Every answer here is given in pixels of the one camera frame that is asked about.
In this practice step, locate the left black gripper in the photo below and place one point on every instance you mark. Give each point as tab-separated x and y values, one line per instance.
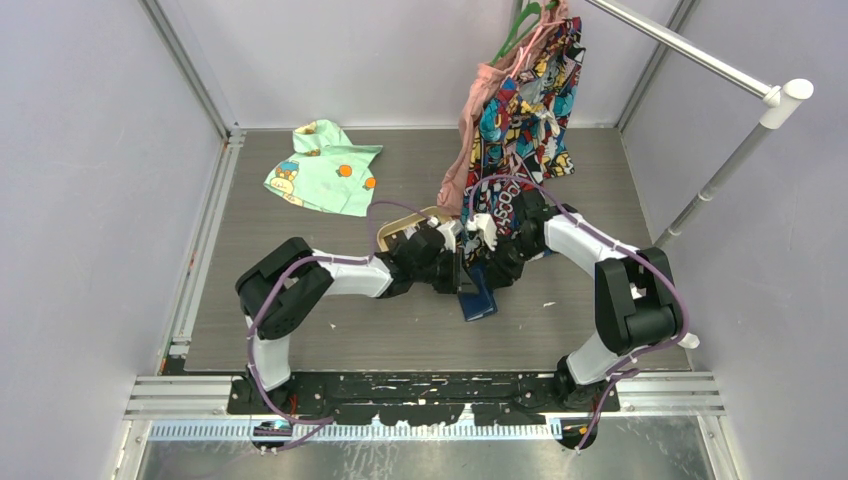
454	282

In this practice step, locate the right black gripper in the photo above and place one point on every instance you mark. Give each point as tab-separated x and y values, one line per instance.
499	274

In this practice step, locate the navy blue card holder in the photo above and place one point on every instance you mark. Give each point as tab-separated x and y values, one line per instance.
479	305

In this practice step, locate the beige oval tray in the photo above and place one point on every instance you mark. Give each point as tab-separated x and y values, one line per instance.
393	232

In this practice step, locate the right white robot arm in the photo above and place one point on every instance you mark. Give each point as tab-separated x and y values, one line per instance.
636	307

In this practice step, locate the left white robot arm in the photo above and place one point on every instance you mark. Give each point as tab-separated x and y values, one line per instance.
278	293

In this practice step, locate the pink hanging garment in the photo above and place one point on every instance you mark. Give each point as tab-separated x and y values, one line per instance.
489	78

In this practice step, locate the colourful comic print garment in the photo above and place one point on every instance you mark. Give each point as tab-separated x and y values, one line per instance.
521	133

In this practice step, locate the green cartoon child shirt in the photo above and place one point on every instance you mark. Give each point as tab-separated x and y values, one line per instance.
327	172

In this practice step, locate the green clothes hanger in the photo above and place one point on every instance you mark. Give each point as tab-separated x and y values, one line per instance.
526	15

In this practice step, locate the white clothes rack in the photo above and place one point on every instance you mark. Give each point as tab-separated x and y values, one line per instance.
761	265

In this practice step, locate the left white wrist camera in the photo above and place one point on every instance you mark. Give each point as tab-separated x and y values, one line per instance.
449	230

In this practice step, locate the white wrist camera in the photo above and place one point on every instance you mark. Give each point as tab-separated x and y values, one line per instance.
484	226
449	230

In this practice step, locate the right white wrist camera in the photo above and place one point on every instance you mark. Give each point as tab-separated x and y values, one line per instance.
484	226

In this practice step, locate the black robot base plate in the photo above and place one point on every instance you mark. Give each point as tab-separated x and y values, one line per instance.
437	398

